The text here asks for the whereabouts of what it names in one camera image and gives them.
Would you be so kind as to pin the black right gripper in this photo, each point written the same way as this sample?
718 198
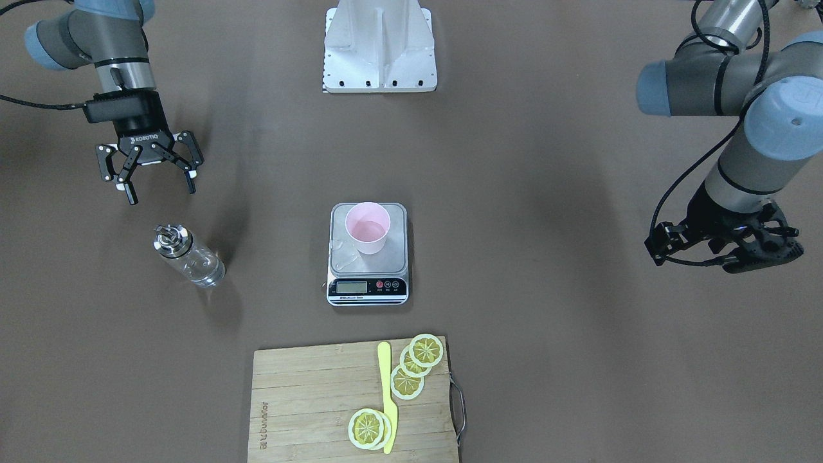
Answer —
143 122

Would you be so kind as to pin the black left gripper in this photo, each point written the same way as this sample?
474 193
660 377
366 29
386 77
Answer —
706 220

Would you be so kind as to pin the glass sauce dispenser bottle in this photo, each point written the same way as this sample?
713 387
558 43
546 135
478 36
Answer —
180 248

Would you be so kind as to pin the pink plastic cup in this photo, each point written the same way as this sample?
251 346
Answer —
368 224

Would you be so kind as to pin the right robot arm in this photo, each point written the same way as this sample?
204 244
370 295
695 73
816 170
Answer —
109 35

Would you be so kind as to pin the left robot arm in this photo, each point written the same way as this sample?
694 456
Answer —
724 67

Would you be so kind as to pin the digital kitchen scale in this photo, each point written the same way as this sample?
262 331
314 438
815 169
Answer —
356 279

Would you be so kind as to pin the lemon slice middle of row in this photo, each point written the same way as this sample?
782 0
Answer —
409 367

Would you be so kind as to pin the lemon slice near knife tip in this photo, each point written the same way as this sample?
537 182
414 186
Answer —
369 429

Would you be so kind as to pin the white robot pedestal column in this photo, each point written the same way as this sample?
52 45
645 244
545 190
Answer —
379 47

